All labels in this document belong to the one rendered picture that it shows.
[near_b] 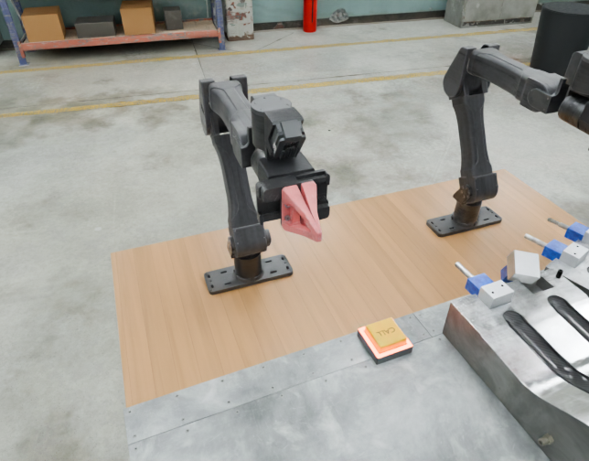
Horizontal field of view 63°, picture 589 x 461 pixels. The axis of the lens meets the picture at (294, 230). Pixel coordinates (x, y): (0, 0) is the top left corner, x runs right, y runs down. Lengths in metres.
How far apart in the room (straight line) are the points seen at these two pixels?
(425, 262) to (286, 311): 0.37
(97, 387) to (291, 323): 1.16
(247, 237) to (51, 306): 1.53
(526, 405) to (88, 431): 1.46
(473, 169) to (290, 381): 0.67
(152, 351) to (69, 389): 1.08
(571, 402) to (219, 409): 0.57
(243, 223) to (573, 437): 0.68
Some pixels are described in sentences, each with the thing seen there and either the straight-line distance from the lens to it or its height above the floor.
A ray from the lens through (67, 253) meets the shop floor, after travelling 2.69.
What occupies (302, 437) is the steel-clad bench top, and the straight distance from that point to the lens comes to 0.87.
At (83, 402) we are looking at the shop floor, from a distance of 2.02.
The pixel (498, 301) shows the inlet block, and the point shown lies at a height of 0.90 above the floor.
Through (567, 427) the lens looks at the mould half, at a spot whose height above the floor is 0.89.
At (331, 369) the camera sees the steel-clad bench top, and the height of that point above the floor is 0.80.
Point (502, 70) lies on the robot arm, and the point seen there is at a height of 1.22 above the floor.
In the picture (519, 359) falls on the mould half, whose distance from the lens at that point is 0.94.
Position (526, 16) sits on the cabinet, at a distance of 7.11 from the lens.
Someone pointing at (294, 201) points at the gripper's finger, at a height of 1.22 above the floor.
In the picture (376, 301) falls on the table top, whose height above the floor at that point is 0.80.
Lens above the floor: 1.56
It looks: 37 degrees down
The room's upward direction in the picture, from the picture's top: straight up
